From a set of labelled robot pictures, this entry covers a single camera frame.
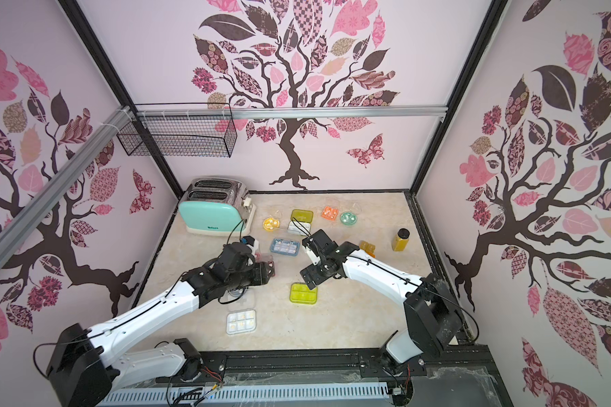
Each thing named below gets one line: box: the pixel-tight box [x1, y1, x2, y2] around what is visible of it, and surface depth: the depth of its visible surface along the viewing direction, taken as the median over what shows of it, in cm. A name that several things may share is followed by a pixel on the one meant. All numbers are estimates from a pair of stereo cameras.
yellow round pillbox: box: [263, 209, 283, 232], surface depth 109 cm
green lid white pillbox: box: [289, 282, 319, 305], surface depth 89 cm
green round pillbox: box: [340, 201, 362, 227], surface depth 112 cm
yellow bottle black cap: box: [392, 227, 410, 252], surface depth 97 cm
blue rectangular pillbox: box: [269, 238, 301, 257], surface depth 102 cm
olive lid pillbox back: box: [286, 209, 314, 237], surface depth 113 cm
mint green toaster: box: [178, 178, 257, 237], surface depth 100 cm
